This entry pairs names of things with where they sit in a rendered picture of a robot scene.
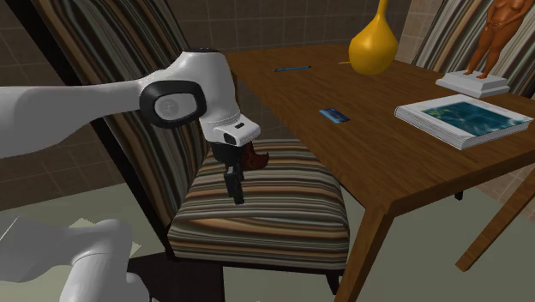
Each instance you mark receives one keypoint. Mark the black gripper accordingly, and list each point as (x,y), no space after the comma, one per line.
(224,155)

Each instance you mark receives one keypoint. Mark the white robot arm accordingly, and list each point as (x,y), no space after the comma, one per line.
(62,106)

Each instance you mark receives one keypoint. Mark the brown bitten fruit piece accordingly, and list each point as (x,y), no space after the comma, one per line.
(256,159)

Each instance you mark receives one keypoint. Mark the striped upholstered chair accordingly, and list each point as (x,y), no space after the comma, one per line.
(455,35)
(276,209)

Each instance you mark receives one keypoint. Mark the blue card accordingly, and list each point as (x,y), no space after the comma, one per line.
(334,115)

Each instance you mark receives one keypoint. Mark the blue pen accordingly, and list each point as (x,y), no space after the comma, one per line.
(292,68)

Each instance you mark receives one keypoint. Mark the brown wooden table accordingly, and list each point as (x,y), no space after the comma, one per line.
(376,142)

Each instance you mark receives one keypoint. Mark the yellow long-necked vase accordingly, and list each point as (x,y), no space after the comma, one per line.
(373,44)

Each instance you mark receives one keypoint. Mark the white book with blue cover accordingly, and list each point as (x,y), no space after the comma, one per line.
(464,119)

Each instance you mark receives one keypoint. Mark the brown figure on white base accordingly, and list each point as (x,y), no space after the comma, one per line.
(489,46)

